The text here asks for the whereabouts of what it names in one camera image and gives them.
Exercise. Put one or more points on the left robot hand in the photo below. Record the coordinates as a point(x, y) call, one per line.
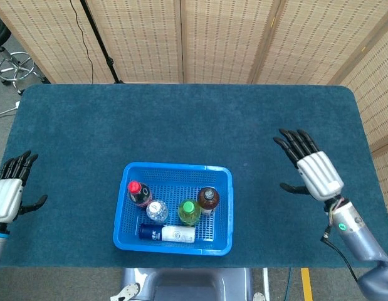
point(5, 197)

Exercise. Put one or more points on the bamboo folding screen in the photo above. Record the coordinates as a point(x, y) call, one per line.
point(225, 37)

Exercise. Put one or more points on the yellow floor tape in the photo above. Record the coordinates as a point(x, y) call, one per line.
point(306, 282)

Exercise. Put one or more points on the black tripod stand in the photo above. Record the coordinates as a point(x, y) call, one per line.
point(99, 44)

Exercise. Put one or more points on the black cap tea bottle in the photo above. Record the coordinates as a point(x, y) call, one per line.
point(208, 200)

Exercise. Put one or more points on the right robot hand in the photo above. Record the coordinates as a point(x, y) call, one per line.
point(319, 175)

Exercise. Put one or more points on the teal table mat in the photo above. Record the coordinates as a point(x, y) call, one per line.
point(87, 109)

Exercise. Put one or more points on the green cap drink bottle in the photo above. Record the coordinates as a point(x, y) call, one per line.
point(189, 213)

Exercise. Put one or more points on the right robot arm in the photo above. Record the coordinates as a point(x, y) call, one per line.
point(356, 232)

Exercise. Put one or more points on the white table leg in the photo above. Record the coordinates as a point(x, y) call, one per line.
point(265, 282)

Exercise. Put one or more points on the blue plastic basket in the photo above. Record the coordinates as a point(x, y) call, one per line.
point(175, 178)

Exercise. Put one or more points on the white bottle blue cap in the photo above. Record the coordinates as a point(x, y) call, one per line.
point(175, 233)

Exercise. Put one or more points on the black stool chrome base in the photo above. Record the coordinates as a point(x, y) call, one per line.
point(15, 67)

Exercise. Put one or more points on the grey robot torso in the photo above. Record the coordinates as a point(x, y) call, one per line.
point(187, 285)

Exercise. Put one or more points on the red cap cola bottle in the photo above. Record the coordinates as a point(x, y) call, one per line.
point(138, 194)

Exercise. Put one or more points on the clear water bottle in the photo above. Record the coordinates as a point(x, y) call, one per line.
point(156, 210)

